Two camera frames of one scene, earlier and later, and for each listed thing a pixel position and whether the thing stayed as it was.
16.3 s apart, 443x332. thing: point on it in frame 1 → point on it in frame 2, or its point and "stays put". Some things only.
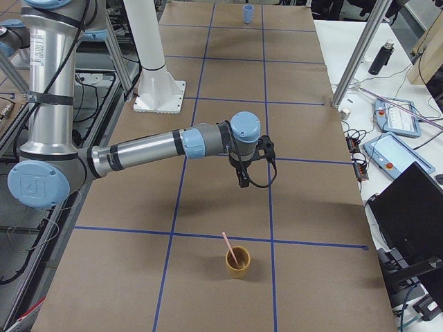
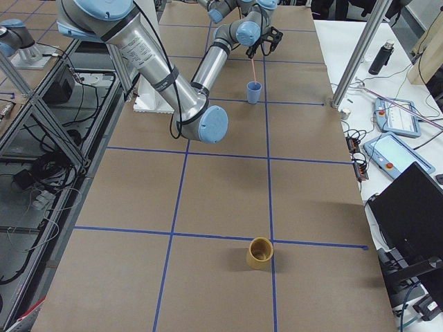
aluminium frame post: (375, 22) stays put
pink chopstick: (230, 247) → (254, 71)
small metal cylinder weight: (345, 113) stays put
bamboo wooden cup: (243, 257) → (260, 250)
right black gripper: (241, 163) → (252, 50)
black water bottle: (381, 58) stays put
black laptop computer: (409, 211) stays put
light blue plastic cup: (248, 13) → (253, 89)
